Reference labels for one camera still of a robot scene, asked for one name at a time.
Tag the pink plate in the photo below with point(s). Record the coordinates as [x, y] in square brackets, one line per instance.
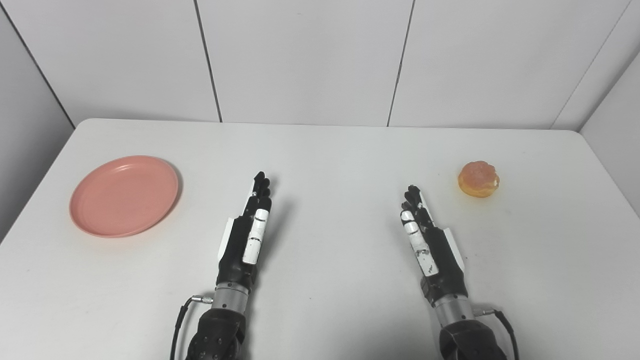
[124, 195]

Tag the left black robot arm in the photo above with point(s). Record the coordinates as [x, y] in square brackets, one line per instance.
[220, 327]

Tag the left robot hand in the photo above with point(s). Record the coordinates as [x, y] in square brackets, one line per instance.
[240, 250]

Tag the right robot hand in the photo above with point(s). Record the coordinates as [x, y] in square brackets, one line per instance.
[440, 260]

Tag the cream puff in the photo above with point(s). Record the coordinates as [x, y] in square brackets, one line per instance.
[478, 178]

